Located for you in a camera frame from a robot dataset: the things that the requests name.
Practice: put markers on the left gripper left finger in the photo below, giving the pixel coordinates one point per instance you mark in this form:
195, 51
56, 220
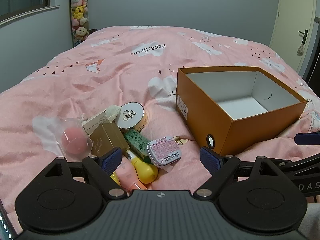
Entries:
98, 171

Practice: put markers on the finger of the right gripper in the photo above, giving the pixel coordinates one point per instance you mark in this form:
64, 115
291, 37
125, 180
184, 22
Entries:
312, 138

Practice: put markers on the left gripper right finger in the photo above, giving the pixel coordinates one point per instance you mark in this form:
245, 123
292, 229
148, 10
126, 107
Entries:
222, 170

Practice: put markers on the gold rectangular box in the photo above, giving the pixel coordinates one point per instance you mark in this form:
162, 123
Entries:
106, 137

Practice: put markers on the pink sponge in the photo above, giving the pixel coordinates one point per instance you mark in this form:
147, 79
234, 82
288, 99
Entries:
73, 139

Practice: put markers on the beige box with drawstring pouch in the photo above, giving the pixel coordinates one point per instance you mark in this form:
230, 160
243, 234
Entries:
108, 115

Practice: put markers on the yellow white bottle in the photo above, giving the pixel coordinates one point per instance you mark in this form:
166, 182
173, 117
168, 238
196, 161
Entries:
147, 173

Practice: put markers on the grey round tin pink label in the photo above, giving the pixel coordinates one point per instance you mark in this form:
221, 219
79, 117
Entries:
164, 152

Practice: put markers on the white round compact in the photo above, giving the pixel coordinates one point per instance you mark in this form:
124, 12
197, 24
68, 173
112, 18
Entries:
131, 116

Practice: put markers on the orange cardboard box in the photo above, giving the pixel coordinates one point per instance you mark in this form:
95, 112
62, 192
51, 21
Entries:
228, 109

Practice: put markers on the cream door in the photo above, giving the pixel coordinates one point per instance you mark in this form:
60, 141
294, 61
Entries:
294, 16

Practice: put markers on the pink patterned duvet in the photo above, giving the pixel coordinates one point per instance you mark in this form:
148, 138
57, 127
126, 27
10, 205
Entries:
117, 65

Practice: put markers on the black door handle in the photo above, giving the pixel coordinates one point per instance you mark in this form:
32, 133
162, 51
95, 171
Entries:
304, 35

